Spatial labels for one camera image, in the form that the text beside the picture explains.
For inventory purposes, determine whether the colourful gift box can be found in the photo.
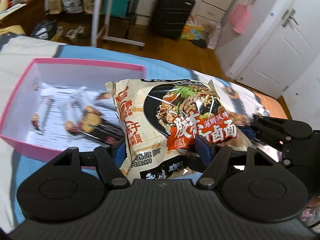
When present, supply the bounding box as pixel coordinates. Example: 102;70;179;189
180;15;204;41

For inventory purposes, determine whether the instant noodle packet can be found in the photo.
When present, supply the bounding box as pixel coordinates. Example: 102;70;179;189
105;79;251;181

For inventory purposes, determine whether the black suitcase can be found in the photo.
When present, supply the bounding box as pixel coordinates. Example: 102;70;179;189
149;0;195;40

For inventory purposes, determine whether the pink hanging gift bag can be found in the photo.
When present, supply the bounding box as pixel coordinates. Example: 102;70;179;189
228;0;252;34

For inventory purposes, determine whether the wooden nightstand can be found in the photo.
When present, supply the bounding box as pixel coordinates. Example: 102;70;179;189
1;0;46;36

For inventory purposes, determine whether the pink cardboard box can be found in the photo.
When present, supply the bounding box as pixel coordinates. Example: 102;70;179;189
1;58;146;161

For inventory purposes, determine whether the wooden rolling side table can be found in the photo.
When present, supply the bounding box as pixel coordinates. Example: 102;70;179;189
91;0;193;49

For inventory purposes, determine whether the white door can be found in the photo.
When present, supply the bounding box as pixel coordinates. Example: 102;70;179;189
236;0;319;99

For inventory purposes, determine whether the silver door handle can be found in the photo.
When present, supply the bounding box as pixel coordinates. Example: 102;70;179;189
281;9;299;28

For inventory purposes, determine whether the white snack bar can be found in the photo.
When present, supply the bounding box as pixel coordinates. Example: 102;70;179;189
61;87;102;136
31;85;56;134

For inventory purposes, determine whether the teal shopping bag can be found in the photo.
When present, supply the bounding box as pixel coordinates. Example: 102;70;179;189
111;0;131;19

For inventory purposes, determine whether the patterned bed sheet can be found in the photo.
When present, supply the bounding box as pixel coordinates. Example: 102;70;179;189
0;35;288;233

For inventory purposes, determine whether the black cracker packet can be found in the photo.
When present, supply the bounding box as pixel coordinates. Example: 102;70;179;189
80;92;126;145

